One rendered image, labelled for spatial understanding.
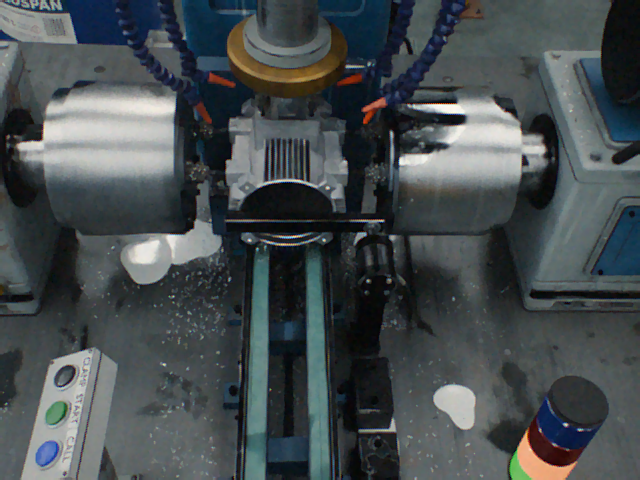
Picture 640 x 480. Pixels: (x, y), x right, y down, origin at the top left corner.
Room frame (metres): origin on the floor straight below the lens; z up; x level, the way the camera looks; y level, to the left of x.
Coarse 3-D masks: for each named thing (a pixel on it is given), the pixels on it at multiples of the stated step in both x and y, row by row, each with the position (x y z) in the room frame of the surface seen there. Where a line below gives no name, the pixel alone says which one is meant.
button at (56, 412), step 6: (60, 402) 0.42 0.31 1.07; (48, 408) 0.41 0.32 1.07; (54, 408) 0.41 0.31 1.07; (60, 408) 0.41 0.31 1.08; (66, 408) 0.41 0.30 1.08; (48, 414) 0.41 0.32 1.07; (54, 414) 0.40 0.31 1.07; (60, 414) 0.40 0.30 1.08; (48, 420) 0.40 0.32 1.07; (54, 420) 0.40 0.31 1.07; (60, 420) 0.40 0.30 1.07
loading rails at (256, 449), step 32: (256, 256) 0.79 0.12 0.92; (288, 256) 0.88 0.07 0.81; (256, 288) 0.72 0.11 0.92; (320, 288) 0.73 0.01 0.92; (256, 320) 0.66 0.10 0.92; (320, 320) 0.67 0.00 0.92; (256, 352) 0.60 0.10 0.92; (288, 352) 0.67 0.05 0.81; (320, 352) 0.61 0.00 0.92; (224, 384) 0.60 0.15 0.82; (256, 384) 0.54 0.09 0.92; (320, 384) 0.55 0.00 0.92; (256, 416) 0.49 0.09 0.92; (320, 416) 0.50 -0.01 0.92; (256, 448) 0.45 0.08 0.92; (288, 448) 0.48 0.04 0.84; (320, 448) 0.45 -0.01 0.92
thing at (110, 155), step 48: (96, 96) 0.88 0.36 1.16; (144, 96) 0.89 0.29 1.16; (48, 144) 0.80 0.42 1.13; (96, 144) 0.80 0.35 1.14; (144, 144) 0.81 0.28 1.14; (192, 144) 0.92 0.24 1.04; (48, 192) 0.76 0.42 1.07; (96, 192) 0.76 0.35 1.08; (144, 192) 0.76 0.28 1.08; (192, 192) 0.86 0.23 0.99
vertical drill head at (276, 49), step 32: (256, 0) 0.92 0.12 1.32; (288, 0) 0.89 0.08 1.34; (256, 32) 0.93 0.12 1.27; (288, 32) 0.89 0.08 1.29; (320, 32) 0.94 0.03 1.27; (256, 64) 0.88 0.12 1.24; (288, 64) 0.87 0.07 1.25; (320, 64) 0.89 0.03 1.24; (256, 96) 0.88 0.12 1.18; (288, 96) 0.85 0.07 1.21; (320, 96) 0.90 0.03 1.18
